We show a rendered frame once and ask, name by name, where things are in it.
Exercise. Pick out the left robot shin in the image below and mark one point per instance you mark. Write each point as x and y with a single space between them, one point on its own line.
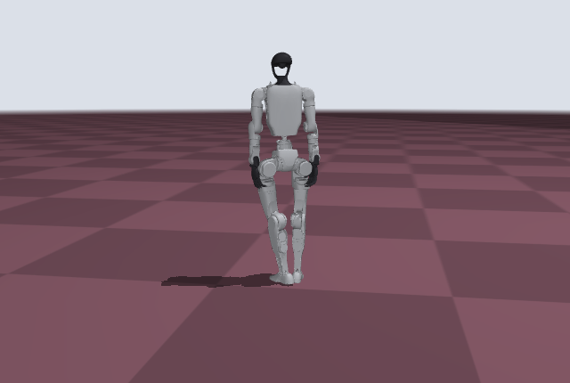
279 241

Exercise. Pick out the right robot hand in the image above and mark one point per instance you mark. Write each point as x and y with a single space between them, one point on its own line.
313 176

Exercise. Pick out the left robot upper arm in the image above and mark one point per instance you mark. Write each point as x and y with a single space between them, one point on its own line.
257 108

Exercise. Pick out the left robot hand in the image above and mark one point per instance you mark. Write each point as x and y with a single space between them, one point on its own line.
255 173

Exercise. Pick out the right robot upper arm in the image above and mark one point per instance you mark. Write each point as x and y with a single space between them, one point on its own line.
309 108

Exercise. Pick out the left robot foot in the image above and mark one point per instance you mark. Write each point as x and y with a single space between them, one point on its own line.
287 278

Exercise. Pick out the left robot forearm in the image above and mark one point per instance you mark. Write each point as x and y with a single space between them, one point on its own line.
254 143

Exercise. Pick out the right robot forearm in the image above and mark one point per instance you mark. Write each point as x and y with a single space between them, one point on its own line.
313 146

